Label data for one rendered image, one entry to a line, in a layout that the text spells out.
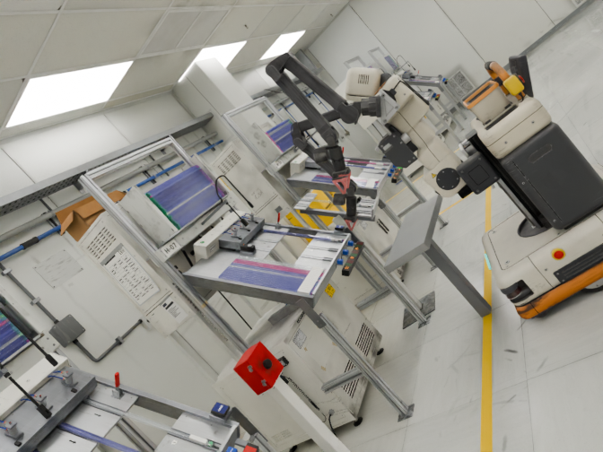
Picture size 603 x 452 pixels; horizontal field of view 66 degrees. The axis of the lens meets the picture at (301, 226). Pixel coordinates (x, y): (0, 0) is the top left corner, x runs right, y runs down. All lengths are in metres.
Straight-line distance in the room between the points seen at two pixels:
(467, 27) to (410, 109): 7.66
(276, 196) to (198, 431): 2.38
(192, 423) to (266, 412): 1.16
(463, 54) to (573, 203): 7.85
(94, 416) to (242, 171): 2.43
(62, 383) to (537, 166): 1.93
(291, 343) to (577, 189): 1.46
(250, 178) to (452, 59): 6.73
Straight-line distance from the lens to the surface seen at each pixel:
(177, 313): 2.64
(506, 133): 2.04
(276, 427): 2.87
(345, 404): 2.57
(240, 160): 3.74
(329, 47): 10.26
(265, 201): 3.77
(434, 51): 9.87
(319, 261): 2.49
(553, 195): 2.13
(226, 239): 2.64
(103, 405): 1.81
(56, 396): 1.82
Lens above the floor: 1.20
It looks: 5 degrees down
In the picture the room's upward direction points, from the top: 42 degrees counter-clockwise
